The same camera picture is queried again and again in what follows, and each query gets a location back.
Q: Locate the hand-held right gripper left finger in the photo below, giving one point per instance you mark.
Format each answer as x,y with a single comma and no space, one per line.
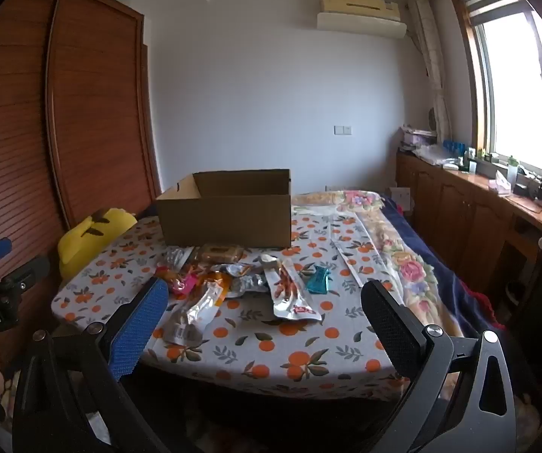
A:
139,332

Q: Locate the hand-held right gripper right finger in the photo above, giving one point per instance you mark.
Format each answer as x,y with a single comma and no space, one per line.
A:
389,330

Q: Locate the long silver snack packet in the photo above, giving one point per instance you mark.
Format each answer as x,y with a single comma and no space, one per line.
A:
190,321

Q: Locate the pink snack packet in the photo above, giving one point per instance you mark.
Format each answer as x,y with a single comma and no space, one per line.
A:
178,285

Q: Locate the small silver packet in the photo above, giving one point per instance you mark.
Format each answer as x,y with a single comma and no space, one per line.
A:
178,257

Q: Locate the teal snack packet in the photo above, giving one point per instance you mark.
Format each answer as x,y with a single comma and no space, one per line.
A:
319,281

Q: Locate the orange foil snack packet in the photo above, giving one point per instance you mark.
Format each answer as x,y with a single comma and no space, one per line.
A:
219,276

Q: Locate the clear sausage snack packet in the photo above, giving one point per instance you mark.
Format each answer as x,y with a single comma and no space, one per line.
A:
289,297

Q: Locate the brown biscuit packet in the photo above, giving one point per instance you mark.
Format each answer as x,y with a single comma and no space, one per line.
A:
219,253

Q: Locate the silver foil packet dark contents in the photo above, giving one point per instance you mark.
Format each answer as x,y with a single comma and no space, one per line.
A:
249,283

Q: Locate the brown cardboard box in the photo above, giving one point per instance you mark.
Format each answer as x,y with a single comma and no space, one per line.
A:
223,222

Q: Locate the yellow plush pillow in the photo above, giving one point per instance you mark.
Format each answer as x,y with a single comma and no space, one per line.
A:
86,240

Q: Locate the floral blanket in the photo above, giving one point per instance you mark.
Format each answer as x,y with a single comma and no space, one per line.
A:
407,264

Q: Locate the orange print tablecloth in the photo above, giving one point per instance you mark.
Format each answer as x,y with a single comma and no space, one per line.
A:
271,339

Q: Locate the white socket plate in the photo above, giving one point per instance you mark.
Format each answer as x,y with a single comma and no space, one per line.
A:
401,198

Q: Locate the dark waste bin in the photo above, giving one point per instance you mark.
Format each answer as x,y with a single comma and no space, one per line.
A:
517,293

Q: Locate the long wooden cabinet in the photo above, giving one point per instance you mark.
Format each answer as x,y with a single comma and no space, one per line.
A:
464,217

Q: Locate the wooden slatted wardrobe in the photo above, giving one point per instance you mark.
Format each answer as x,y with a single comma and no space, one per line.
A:
86,104

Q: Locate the clear plastic bag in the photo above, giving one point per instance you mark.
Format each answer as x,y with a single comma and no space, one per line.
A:
433,154

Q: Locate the pink tissue pack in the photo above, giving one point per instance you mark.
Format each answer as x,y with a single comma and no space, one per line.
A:
500,184

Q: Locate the pink box stack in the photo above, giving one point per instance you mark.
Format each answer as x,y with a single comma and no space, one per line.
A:
415,138

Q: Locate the black desk device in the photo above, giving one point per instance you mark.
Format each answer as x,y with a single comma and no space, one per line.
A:
525,189

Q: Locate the row of blue bottles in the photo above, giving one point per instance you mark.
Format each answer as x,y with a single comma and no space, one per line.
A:
455,145

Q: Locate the green capped bottle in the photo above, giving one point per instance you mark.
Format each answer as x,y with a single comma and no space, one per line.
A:
512,170

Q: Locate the pale patterned curtain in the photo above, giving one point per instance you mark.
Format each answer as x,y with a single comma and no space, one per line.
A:
429,66

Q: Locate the wooden framed window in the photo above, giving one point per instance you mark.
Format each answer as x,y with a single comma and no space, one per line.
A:
511,80

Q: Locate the white wall outlet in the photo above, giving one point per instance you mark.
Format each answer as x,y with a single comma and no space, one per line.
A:
334,188

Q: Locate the white wall switch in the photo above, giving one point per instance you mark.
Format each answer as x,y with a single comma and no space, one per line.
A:
343,130

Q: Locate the wall air conditioner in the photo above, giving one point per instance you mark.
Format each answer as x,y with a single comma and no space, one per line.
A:
360,16

